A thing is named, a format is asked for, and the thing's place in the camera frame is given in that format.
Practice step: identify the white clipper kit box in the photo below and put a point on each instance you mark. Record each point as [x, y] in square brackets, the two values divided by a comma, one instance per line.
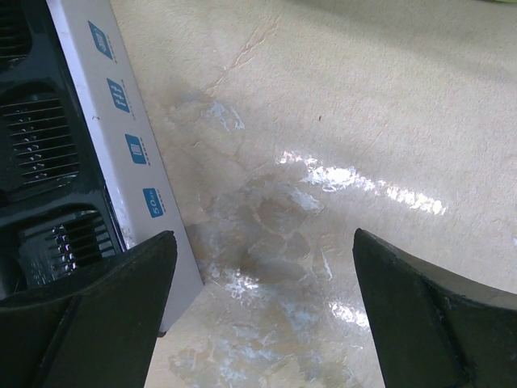
[78, 54]

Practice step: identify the comb guard in tray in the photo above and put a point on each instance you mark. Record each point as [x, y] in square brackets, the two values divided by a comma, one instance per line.
[16, 37]

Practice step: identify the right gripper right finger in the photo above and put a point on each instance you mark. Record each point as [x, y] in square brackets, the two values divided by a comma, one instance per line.
[432, 327]

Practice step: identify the black comb guard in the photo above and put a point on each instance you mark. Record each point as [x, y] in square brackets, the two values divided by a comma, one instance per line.
[37, 145]
[58, 248]

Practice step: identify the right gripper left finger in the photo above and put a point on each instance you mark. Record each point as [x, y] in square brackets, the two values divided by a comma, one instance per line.
[95, 328]

